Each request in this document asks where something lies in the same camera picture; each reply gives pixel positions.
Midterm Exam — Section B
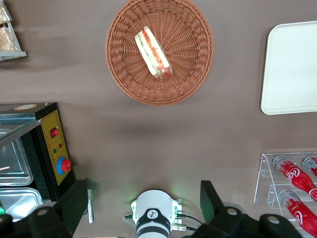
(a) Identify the clear acrylic bottle rack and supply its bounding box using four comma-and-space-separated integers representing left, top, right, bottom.
254, 151, 317, 225

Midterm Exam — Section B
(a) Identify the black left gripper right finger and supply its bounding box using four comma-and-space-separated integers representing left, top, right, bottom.
188, 180, 303, 238

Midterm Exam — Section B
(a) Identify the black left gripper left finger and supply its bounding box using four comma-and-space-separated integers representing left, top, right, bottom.
0, 178, 88, 238

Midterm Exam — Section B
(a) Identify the triangle sandwich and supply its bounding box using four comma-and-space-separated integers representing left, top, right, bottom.
134, 25, 173, 80

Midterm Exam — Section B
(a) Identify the brown round wicker basket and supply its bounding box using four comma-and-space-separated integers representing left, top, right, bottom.
105, 0, 215, 107

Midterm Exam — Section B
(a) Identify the beige plastic serving tray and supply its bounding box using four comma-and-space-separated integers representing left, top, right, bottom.
260, 20, 317, 116

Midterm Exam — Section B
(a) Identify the grey metal snack tray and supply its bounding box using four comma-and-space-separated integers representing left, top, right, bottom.
0, 0, 27, 62

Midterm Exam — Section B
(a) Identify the steel food pan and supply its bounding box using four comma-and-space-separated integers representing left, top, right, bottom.
0, 187, 44, 223
0, 128, 34, 186

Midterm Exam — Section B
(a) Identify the clear bag of crackers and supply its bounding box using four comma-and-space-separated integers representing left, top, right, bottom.
0, 24, 22, 53
0, 0, 13, 25

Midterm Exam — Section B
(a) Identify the small silver metal panel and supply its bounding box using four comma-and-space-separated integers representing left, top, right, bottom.
86, 188, 95, 224

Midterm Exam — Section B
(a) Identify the red cola bottle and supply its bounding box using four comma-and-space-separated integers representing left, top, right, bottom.
302, 156, 317, 178
272, 155, 317, 201
277, 189, 317, 238

